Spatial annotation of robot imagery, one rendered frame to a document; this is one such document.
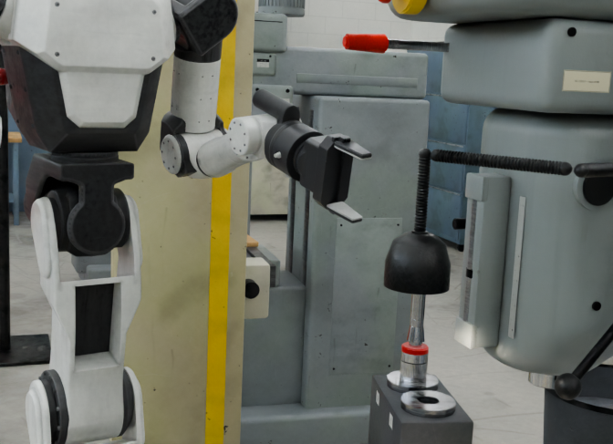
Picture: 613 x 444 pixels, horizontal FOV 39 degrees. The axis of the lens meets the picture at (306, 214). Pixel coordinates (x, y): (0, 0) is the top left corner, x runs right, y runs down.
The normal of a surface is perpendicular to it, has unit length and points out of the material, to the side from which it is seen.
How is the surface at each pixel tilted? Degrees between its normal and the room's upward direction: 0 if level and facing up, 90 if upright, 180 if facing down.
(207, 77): 106
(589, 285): 90
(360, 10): 90
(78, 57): 90
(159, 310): 90
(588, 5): 117
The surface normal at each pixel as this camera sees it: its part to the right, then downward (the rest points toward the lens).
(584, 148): 0.05, 0.17
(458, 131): -0.94, 0.01
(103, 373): 0.51, 0.33
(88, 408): 0.54, 0.09
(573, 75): 0.33, 0.17
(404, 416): 0.04, -0.99
